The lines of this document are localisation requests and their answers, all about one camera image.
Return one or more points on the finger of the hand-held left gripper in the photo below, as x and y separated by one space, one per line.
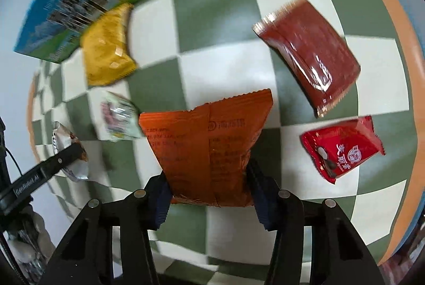
56 162

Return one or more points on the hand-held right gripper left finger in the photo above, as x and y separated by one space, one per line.
159 205

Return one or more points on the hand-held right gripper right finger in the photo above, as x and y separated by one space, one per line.
265 203

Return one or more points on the panda print snack packet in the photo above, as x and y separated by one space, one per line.
63 138

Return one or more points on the orange snack packet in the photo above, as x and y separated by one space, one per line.
206 145

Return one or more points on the dark grey fuzzy clothing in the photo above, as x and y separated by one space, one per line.
28 251

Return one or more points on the small white green snack packet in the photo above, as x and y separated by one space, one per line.
119 117

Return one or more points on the small red snack packet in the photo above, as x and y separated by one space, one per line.
342 148

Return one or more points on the yellow chips packet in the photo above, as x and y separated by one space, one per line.
106 45

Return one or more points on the dark red snack packet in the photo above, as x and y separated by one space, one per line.
305 52

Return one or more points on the green white checkered mat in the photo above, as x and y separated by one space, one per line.
215 49

